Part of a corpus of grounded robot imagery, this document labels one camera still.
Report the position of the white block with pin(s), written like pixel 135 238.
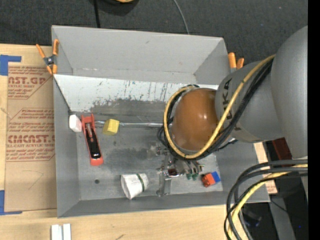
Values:
pixel 75 123

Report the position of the grey metal bin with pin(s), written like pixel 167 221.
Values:
pixel 140 59

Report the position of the orange and blue block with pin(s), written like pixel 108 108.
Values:
pixel 210 179

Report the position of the yellow block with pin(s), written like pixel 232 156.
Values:
pixel 110 127

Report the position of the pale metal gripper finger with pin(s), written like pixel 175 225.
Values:
pixel 166 162
pixel 165 184

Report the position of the orange-red stapler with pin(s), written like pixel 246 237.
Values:
pixel 93 144

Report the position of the brown cardboard board, red print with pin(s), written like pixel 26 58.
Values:
pixel 30 179

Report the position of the white paper cup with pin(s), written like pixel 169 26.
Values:
pixel 133 185

